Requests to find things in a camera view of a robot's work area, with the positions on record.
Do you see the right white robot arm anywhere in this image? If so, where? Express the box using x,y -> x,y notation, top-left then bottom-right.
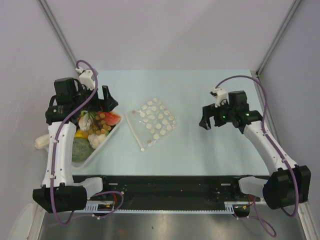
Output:
199,88 -> 311,210

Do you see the purple cable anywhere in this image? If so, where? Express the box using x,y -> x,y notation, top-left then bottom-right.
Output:
214,75 -> 300,237
48,59 -> 125,226

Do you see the brown longan bunch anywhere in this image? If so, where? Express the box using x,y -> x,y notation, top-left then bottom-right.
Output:
87,121 -> 109,136

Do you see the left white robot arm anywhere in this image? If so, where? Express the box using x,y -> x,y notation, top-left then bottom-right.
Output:
32,78 -> 118,213

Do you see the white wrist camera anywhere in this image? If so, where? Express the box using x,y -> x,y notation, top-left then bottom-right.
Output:
75,67 -> 98,91
210,87 -> 228,108

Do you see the yellow pepper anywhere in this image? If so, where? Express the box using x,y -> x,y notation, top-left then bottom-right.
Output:
74,129 -> 89,139

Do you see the red watermelon slice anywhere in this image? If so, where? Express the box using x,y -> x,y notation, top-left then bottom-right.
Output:
96,111 -> 121,126

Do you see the green broccoli head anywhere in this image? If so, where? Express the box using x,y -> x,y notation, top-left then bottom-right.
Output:
72,137 -> 93,163

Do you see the white cauliflower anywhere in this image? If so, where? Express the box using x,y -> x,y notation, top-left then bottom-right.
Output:
88,134 -> 106,149

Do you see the white daikon radish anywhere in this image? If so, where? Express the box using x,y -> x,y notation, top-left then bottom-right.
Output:
34,134 -> 50,150

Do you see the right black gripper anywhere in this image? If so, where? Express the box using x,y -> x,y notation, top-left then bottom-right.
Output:
198,98 -> 235,130

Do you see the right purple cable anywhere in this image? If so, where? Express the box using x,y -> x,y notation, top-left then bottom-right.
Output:
214,75 -> 300,237

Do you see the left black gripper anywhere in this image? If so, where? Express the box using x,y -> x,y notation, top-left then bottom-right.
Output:
72,83 -> 117,113

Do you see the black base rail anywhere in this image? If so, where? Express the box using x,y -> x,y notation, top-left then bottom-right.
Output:
72,174 -> 271,217

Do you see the white green bok choy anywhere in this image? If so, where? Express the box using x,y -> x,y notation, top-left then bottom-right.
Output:
78,111 -> 95,132

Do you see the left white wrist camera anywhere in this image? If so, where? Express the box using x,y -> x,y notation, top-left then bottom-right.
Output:
75,67 -> 98,91

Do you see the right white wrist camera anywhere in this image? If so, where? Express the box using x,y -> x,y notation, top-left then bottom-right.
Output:
210,87 -> 228,108

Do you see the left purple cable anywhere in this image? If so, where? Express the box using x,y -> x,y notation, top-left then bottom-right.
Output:
48,59 -> 125,226

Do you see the polka dot zip bag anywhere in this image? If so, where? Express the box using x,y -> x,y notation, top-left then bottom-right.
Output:
125,97 -> 177,152

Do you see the white plastic food tray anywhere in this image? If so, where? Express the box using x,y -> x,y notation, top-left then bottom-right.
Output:
47,109 -> 125,171

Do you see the white slotted cable duct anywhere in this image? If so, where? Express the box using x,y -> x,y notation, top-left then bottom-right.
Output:
83,201 -> 237,215

